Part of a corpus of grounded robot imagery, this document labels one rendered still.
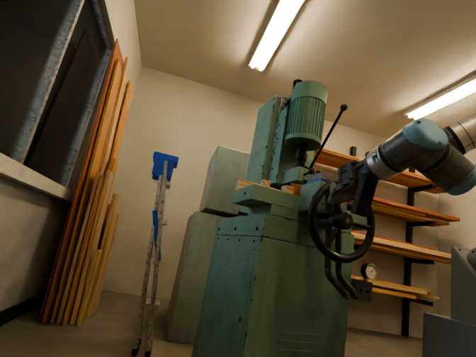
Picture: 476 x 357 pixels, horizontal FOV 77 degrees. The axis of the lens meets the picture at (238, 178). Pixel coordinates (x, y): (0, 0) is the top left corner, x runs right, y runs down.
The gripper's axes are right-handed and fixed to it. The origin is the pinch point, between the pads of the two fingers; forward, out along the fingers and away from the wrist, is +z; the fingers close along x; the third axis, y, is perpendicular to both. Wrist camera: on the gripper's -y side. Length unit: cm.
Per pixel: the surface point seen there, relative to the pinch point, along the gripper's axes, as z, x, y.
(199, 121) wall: 217, 1, 221
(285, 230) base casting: 25.8, 1.6, -0.3
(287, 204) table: 22.3, 2.4, 9.4
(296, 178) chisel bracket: 28.2, -7.3, 28.1
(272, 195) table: 21.5, 9.5, 11.3
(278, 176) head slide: 40, -5, 35
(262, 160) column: 47, 0, 48
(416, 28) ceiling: 6, -124, 200
